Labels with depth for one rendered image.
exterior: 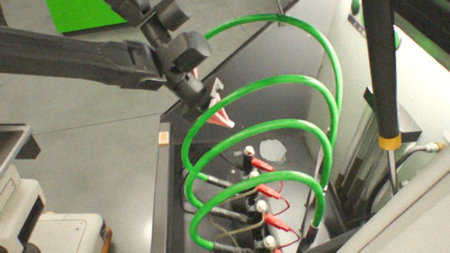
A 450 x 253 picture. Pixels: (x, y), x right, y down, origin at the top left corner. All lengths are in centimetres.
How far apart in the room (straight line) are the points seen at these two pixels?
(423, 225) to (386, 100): 12
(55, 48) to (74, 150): 205
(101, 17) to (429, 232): 388
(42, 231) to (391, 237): 164
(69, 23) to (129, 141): 196
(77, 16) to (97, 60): 348
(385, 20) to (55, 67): 43
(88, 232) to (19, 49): 131
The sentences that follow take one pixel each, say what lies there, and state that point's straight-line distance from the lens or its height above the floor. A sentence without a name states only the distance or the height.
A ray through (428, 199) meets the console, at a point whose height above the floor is 144.
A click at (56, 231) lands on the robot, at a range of 178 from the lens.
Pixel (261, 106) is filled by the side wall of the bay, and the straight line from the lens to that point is 109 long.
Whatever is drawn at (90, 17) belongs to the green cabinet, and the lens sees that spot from 401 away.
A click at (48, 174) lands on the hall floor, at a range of 245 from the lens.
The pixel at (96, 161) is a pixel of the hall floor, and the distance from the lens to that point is 239.
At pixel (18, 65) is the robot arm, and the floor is 145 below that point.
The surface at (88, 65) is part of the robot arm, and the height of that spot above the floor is 142.
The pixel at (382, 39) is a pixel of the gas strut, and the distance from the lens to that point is 24.
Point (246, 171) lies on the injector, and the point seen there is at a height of 104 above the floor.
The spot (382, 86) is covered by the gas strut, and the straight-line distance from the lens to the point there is 27.
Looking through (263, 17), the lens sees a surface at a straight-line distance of 65.
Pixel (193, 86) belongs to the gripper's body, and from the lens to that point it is 64.
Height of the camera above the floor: 167
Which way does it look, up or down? 43 degrees down
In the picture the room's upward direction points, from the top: straight up
